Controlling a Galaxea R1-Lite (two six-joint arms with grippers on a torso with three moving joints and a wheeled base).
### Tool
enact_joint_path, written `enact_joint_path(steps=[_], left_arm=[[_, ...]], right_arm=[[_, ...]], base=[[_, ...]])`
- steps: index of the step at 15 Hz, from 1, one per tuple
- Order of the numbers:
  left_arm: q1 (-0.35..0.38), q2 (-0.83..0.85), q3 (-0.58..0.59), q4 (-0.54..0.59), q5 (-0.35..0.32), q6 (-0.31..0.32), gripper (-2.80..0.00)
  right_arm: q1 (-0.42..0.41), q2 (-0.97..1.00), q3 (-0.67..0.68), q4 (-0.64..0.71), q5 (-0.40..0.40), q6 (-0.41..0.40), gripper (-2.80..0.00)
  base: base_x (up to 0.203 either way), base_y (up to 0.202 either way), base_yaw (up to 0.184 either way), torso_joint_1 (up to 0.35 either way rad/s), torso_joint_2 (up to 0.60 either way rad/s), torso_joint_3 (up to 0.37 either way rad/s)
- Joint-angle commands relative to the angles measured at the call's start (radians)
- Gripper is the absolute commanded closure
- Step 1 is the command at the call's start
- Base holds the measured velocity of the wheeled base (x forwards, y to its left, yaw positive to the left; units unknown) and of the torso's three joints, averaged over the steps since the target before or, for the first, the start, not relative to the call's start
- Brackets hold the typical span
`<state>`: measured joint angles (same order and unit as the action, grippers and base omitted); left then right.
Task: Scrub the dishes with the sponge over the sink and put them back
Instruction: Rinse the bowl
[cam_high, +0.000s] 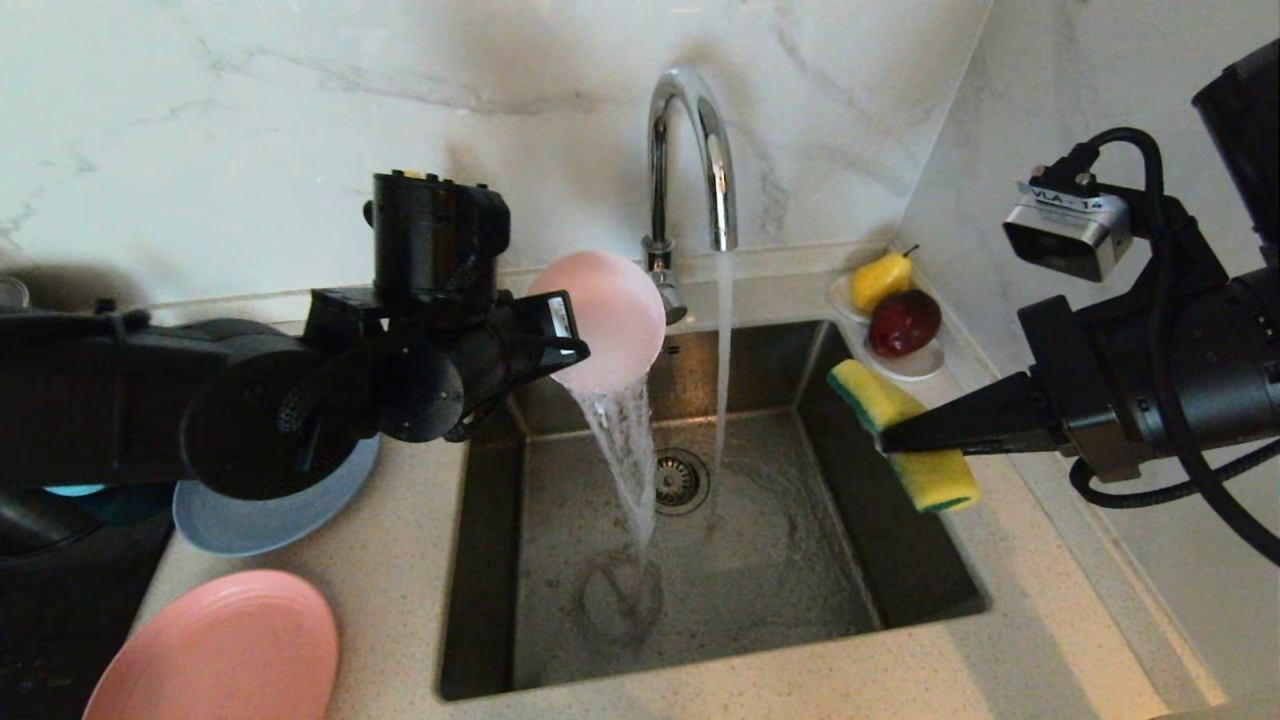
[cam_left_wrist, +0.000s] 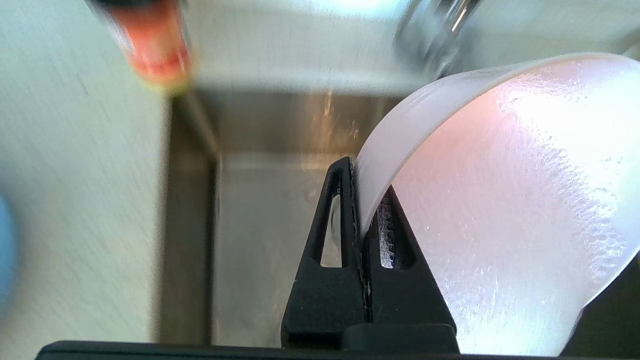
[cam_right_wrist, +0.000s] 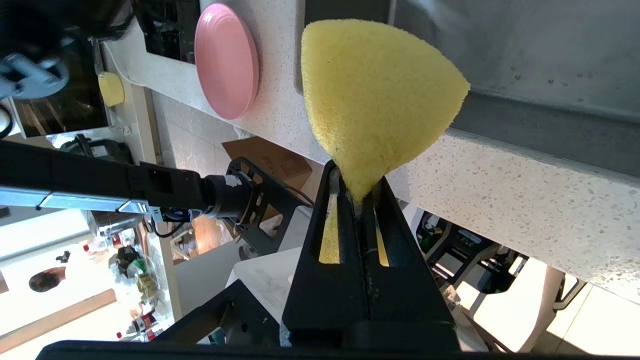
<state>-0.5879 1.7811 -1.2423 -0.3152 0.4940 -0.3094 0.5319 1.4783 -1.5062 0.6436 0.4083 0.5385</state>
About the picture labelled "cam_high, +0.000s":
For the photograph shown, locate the small pale pink plate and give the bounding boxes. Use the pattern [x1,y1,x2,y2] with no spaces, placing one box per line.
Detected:
[527,250,668,394]

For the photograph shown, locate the yellow fish-shaped sponge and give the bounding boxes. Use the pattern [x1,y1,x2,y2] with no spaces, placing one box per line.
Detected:
[827,358,982,515]

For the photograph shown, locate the blue plate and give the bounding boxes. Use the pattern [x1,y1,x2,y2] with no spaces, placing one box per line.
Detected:
[172,435,382,558]

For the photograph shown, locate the stainless steel sink basin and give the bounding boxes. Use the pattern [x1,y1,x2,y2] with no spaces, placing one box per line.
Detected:
[437,320,991,703]

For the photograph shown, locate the small white fruit dish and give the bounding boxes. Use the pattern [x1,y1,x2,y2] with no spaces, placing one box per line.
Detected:
[826,275,946,383]

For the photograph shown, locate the dark red apple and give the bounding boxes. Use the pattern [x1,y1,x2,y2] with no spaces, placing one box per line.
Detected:
[868,290,943,359]

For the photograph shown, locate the running tap water stream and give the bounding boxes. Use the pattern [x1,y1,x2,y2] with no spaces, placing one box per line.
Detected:
[710,250,738,531]

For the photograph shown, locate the yellow pear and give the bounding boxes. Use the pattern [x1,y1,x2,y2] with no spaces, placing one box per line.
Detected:
[848,245,919,317]

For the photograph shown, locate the round metal drain strainer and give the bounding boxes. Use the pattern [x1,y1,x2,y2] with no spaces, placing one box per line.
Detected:
[655,448,711,517]

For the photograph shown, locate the chrome gooseneck faucet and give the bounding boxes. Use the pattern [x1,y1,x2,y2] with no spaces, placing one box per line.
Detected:
[640,66,739,326]

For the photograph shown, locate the large pink plate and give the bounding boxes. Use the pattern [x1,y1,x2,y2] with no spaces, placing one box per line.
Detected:
[83,569,340,720]

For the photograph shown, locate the black induction cooktop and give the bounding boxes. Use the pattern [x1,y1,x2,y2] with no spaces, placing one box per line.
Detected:
[0,490,176,720]

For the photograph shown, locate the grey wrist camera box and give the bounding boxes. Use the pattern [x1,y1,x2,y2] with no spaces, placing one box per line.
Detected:
[1003,178,1135,284]

